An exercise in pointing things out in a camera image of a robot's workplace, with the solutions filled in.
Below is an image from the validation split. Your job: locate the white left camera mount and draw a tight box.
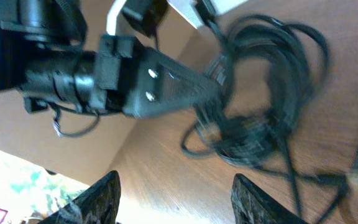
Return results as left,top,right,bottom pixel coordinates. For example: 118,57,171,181
106,0,247,35

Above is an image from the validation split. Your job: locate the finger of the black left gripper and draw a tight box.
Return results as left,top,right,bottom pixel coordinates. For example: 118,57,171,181
122,47,219,119

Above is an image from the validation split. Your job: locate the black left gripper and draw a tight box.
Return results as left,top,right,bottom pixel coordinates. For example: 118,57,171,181
0,20,142,115

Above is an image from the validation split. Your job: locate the black cable bundle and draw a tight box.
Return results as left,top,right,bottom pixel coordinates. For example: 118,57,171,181
180,14,358,224

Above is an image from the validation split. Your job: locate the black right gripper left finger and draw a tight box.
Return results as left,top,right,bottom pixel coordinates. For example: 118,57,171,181
41,170,121,224

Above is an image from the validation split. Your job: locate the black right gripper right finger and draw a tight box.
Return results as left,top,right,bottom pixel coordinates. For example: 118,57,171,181
231,173,307,224

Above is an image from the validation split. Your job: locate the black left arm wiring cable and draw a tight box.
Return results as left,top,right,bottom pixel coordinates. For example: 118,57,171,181
51,102,102,139

